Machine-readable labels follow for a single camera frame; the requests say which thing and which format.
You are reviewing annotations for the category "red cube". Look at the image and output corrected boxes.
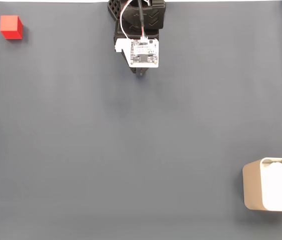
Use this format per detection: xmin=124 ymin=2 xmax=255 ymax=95
xmin=0 ymin=15 xmax=23 ymax=40

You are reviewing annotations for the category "beige open box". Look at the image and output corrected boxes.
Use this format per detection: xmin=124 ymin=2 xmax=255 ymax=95
xmin=242 ymin=157 xmax=282 ymax=213

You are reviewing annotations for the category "white crumpled cloth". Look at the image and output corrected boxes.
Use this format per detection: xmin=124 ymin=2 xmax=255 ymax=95
xmin=262 ymin=161 xmax=282 ymax=211

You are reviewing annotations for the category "white camera circuit board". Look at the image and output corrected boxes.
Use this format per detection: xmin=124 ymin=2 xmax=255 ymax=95
xmin=115 ymin=37 xmax=160 ymax=68

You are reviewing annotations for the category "white servo cable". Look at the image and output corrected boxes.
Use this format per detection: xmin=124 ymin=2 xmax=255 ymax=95
xmin=119 ymin=0 xmax=134 ymax=41

